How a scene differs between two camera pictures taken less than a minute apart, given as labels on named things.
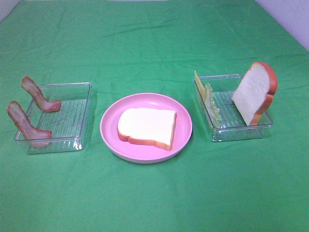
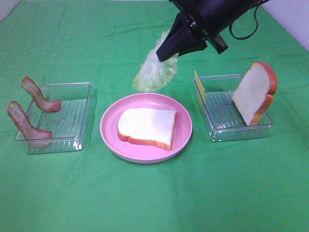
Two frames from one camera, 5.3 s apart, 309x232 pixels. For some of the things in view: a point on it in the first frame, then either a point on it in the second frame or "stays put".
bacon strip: (34, 136) stays put
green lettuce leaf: (213, 110) to (154, 74)
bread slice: (153, 126) stays put
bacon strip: (39, 100) stays put
